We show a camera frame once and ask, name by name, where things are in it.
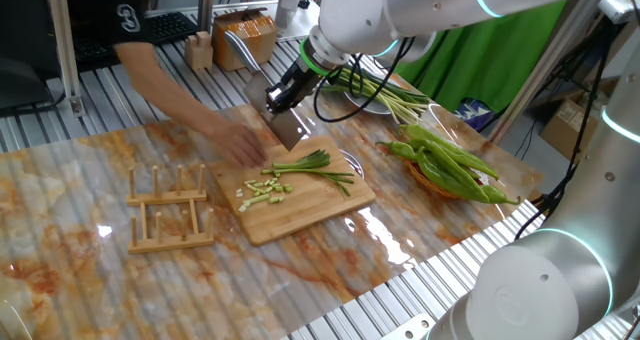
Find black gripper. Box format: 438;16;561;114
265;60;325;115

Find steel cleaver knife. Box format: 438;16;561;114
223;29;309;152

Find uncut green garlic stalks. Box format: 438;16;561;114
260;148;356;200

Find bamboo cutting board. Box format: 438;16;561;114
208;134;377;247

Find bunch of green garlic stalks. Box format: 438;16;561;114
322;64;431;126

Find person's bare hand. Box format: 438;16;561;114
207;121;269;169

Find taped cardboard box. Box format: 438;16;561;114
211;7;279;72

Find grey round plate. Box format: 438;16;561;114
343;87;396;116

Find wooden block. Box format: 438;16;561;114
183;30;215;71

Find white cylindrical object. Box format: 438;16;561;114
273;0;309;29

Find clear glass dish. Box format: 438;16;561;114
338;148;366;180

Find black computer keyboard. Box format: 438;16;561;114
73;11;199;64

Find long green chili pepper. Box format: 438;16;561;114
375;139;420;162
414;146;484;202
479;183;522;206
409;138;492;205
398;123;500;181

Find woven wicker basket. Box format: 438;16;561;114
402;157;485;201

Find wooden peg rack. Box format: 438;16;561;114
124;165;216;255

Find blue patterned bag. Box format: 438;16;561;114
452;98;494;132

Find green cloth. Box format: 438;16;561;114
394;0;569;114

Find person's black shirt torso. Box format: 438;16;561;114
64;0;154;49

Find black computer monitor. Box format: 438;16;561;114
0;0;64;114

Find marble pattern table mat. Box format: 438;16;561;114
0;72;546;340

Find white metal mounting plate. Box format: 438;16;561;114
379;312;437;340

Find open brown cardboard box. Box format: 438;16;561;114
539;77;621;161

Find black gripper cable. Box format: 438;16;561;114
313;37;416;124

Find aluminium frame post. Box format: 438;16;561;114
197;0;216;34
487;2;601;146
43;0;85;117

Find black monitor cable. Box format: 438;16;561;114
0;90;69;117

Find black cable bundle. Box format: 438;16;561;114
513;44;616;241

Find grey metal bracket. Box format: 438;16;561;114
597;0;640;25

